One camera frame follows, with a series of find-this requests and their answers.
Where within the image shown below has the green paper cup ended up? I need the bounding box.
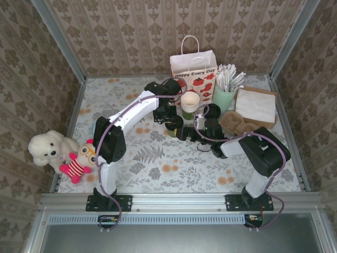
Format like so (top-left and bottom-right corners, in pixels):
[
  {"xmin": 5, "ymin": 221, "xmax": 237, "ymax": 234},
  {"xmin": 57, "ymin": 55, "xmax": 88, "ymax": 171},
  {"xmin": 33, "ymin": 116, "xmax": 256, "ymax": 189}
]
[{"xmin": 167, "ymin": 126, "xmax": 182, "ymax": 138}]

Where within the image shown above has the white printed paper gift bag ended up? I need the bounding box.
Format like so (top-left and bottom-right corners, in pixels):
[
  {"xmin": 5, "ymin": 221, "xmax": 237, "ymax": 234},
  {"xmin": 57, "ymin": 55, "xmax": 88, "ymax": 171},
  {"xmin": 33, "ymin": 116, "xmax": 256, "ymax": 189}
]
[{"xmin": 169, "ymin": 34, "xmax": 218, "ymax": 103}]

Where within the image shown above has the stack of green paper cups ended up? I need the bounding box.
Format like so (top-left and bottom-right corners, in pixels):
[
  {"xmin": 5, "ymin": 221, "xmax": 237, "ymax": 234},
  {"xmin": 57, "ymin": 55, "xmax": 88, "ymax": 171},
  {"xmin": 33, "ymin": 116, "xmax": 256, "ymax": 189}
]
[{"xmin": 180, "ymin": 92, "xmax": 201, "ymax": 121}]

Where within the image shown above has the mint green holder cup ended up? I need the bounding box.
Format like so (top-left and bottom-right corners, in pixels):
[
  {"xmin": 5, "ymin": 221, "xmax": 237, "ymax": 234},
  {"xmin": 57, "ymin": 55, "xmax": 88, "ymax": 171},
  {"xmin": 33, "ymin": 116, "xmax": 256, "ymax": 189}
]
[{"xmin": 212, "ymin": 84, "xmax": 237, "ymax": 111}]

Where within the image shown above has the floral table cloth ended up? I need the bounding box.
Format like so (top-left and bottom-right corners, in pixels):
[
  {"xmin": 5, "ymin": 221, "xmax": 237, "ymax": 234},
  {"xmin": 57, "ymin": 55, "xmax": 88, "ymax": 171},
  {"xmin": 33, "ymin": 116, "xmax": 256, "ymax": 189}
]
[{"xmin": 56, "ymin": 75, "xmax": 303, "ymax": 194}]

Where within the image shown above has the stack of white napkins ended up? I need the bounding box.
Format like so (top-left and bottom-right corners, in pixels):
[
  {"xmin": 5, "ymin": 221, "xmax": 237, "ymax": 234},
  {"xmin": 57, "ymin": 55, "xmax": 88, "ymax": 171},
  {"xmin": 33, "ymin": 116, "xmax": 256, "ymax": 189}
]
[{"xmin": 234, "ymin": 88, "xmax": 276, "ymax": 124}]

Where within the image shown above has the brown cardboard napkin tray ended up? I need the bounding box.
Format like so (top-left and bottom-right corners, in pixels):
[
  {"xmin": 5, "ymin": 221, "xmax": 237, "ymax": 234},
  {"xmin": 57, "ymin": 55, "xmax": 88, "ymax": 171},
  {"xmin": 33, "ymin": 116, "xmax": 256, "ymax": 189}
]
[{"xmin": 231, "ymin": 86, "xmax": 279, "ymax": 130}]

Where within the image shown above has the bundle of paper-wrapped straws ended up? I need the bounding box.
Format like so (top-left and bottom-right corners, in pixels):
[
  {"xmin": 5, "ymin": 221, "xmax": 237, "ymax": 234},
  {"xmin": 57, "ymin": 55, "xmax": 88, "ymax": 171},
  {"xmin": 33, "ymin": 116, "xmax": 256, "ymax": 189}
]
[{"xmin": 215, "ymin": 63, "xmax": 247, "ymax": 93}]

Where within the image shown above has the grey metal panel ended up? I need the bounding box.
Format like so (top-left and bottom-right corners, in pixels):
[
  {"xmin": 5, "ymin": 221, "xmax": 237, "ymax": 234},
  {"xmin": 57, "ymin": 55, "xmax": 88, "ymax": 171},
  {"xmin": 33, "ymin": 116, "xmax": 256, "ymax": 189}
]
[{"xmin": 25, "ymin": 210, "xmax": 330, "ymax": 253}]

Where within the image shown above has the plush doll with glasses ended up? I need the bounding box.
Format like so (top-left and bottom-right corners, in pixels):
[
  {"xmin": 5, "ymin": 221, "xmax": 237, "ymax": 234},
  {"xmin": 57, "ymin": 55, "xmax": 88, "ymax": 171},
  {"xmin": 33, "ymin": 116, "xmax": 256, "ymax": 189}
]
[{"xmin": 58, "ymin": 139, "xmax": 97, "ymax": 184}]

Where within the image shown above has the white teddy bear plush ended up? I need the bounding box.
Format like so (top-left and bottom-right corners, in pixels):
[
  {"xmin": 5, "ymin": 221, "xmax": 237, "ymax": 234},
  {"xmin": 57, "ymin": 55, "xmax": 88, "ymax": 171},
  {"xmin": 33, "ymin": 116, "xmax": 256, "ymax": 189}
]
[{"xmin": 28, "ymin": 130, "xmax": 80, "ymax": 174}]

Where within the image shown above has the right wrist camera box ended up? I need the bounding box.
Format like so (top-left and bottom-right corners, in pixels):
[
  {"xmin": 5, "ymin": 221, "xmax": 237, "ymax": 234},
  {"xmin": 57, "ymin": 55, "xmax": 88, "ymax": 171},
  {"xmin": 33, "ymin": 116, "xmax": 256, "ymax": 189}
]
[{"xmin": 196, "ymin": 115, "xmax": 209, "ymax": 130}]

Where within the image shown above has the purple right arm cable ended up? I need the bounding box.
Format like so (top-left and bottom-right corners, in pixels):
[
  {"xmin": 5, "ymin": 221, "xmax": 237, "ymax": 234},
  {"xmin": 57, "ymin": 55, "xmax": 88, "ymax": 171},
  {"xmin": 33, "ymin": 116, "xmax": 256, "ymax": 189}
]
[{"xmin": 193, "ymin": 104, "xmax": 290, "ymax": 232}]

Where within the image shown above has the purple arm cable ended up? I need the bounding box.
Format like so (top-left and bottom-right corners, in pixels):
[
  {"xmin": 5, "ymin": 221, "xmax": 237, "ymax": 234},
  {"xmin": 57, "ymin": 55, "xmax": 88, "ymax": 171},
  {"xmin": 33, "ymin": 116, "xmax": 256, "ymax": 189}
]
[
  {"xmin": 94, "ymin": 78, "xmax": 188, "ymax": 233},
  {"xmin": 193, "ymin": 104, "xmax": 290, "ymax": 232}
]

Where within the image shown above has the aluminium mounting rail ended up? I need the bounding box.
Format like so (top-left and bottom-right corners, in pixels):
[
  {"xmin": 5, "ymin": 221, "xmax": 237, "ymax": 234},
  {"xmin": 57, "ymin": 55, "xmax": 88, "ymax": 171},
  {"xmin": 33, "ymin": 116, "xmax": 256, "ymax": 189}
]
[{"xmin": 39, "ymin": 192, "xmax": 323, "ymax": 211}]

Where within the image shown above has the aluminium side rail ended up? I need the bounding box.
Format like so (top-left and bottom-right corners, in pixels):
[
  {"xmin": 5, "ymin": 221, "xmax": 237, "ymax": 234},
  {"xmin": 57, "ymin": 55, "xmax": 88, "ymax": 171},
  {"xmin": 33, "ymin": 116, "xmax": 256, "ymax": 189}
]
[
  {"xmin": 268, "ymin": 75, "xmax": 312, "ymax": 192},
  {"xmin": 49, "ymin": 77, "xmax": 87, "ymax": 194}
]

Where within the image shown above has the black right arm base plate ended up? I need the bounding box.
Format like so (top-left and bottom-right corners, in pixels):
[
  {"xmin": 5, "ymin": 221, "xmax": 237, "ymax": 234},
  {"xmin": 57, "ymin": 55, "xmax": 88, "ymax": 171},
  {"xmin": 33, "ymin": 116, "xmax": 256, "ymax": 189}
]
[{"xmin": 225, "ymin": 194, "xmax": 274, "ymax": 212}]

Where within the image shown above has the grey slotted cable duct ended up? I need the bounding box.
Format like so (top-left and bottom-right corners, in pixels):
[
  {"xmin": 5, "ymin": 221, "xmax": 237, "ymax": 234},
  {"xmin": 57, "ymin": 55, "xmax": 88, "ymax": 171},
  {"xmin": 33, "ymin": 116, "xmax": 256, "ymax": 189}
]
[{"xmin": 48, "ymin": 213, "xmax": 250, "ymax": 225}]

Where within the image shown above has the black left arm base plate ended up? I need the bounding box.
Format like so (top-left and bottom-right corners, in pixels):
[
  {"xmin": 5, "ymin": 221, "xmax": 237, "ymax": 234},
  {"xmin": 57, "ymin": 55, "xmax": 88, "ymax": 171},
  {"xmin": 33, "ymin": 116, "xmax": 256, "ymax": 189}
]
[{"xmin": 86, "ymin": 194, "xmax": 133, "ymax": 212}]

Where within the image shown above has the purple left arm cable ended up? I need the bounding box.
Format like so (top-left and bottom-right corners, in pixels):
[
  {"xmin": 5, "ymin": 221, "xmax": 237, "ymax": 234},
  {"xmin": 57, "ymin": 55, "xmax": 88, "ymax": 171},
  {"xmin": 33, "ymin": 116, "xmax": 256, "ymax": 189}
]
[{"xmin": 94, "ymin": 78, "xmax": 188, "ymax": 233}]

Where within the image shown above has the aluminium frame post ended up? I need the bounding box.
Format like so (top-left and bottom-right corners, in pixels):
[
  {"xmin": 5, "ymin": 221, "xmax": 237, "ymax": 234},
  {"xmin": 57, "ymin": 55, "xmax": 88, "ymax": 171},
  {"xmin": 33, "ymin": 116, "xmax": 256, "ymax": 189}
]
[
  {"xmin": 270, "ymin": 0, "xmax": 321, "ymax": 80},
  {"xmin": 31, "ymin": 0, "xmax": 87, "ymax": 82}
]

